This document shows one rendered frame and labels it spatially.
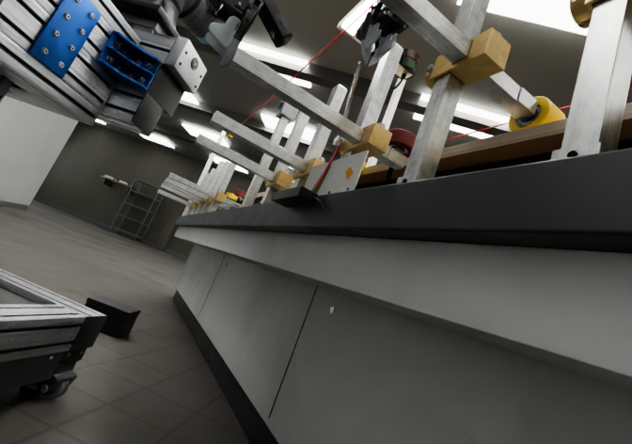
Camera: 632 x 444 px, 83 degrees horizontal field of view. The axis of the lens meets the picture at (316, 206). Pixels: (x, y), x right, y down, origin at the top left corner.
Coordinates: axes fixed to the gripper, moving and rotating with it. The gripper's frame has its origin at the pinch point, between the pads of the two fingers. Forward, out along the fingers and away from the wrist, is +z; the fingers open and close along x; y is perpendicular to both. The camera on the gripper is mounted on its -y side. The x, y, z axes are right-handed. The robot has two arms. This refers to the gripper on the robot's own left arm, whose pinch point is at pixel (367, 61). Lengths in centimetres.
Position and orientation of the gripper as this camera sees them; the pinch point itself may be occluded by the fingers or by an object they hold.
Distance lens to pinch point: 87.2
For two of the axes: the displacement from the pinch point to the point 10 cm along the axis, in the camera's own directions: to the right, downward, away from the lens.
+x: 8.2, 4.2, 4.0
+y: 4.5, -0.4, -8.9
